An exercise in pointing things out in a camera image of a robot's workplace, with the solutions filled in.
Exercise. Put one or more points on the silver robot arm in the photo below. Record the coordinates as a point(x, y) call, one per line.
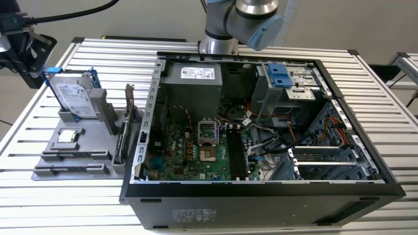
point(225, 22)

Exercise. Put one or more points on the hard disk in blue carrier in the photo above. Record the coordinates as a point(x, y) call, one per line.
point(74, 95)

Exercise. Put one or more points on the grey power supply unit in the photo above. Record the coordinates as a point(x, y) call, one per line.
point(193, 93)

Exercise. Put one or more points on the black PC case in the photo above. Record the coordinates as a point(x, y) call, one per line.
point(229, 210)

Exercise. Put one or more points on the perforated metal disk bay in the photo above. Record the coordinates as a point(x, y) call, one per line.
point(327, 163)

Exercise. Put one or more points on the blue expansion slot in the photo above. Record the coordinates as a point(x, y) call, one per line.
point(157, 164)

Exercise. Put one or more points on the green graphics card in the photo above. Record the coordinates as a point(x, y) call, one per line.
point(124, 137)

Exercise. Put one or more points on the black table bracket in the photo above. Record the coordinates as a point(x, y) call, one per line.
point(385, 72)

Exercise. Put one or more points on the CPU socket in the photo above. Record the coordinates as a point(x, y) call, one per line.
point(208, 154)

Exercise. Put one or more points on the aluminium frame table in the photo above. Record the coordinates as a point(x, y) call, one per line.
point(405, 61)

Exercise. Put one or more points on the green motherboard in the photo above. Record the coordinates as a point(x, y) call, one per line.
point(177, 151)

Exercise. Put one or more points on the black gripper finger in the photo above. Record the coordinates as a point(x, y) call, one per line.
point(37, 78)
point(10, 62)

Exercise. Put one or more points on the blue plastic bay latch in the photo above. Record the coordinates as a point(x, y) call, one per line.
point(280, 76)

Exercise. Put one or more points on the black RAM slot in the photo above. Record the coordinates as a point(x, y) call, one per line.
point(232, 151)
point(237, 151)
point(241, 151)

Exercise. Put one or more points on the dark RAM stick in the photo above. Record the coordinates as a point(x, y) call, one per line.
point(76, 155)
point(72, 169)

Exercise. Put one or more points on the silver CPU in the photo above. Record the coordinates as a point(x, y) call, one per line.
point(69, 136)

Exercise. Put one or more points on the grey parts rack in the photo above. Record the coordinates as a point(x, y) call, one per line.
point(96, 137)

